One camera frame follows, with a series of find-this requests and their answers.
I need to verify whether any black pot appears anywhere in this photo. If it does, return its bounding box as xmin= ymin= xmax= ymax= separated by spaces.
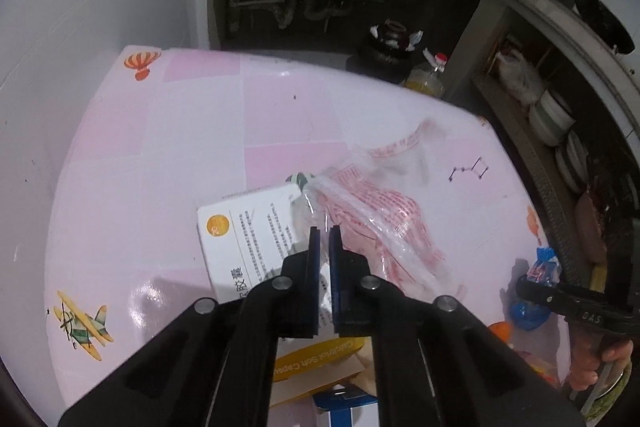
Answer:
xmin=347 ymin=21 xmax=426 ymax=78

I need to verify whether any white plastic bag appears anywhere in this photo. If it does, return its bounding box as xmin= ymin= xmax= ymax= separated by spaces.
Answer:
xmin=495 ymin=49 xmax=543 ymax=105

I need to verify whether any pink printed table cover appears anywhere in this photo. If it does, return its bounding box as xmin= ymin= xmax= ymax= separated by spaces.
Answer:
xmin=42 ymin=46 xmax=571 ymax=427

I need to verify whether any person's right hand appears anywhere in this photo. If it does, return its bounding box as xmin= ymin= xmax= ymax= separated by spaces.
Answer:
xmin=570 ymin=327 xmax=633 ymax=395

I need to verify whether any yellow and white box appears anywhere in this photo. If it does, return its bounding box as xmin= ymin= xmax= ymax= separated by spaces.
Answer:
xmin=270 ymin=337 xmax=376 ymax=408

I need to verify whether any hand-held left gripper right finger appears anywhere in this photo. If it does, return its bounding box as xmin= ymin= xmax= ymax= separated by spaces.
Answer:
xmin=330 ymin=227 xmax=586 ymax=427

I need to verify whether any stack of white plates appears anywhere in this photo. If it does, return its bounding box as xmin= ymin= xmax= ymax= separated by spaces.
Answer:
xmin=555 ymin=132 xmax=591 ymax=195

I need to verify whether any long blue and white box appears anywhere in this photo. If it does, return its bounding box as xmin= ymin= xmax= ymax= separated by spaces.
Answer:
xmin=312 ymin=382 xmax=381 ymax=427

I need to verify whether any yellow oil bottle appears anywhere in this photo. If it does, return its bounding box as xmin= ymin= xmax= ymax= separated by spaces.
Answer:
xmin=404 ymin=52 xmax=448 ymax=98

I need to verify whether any clear red-printed plastic bag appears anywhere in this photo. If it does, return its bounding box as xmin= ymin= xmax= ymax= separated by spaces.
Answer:
xmin=300 ymin=119 xmax=471 ymax=308

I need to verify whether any blue snack packet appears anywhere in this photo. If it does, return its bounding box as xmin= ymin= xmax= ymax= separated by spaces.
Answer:
xmin=509 ymin=247 xmax=561 ymax=332

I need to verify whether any small green and white wrapper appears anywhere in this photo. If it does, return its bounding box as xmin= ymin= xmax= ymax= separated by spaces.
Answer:
xmin=285 ymin=172 xmax=315 ymax=192

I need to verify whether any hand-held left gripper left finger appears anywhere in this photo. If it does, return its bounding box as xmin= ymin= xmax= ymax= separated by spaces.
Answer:
xmin=57 ymin=227 xmax=321 ymax=427

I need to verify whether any white medicine box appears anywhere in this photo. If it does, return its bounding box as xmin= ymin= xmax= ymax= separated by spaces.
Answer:
xmin=196 ymin=186 xmax=333 ymax=328

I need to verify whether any small orange item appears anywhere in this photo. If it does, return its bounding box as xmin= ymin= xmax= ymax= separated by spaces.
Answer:
xmin=489 ymin=321 xmax=513 ymax=348

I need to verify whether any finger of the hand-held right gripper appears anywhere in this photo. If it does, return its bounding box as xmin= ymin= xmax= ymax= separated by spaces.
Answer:
xmin=515 ymin=276 xmax=577 ymax=317

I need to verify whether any black wok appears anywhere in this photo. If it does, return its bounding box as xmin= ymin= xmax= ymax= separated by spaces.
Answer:
xmin=572 ymin=0 xmax=633 ymax=55

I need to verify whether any yellow packet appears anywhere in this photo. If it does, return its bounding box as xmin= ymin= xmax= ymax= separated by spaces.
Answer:
xmin=590 ymin=262 xmax=608 ymax=293

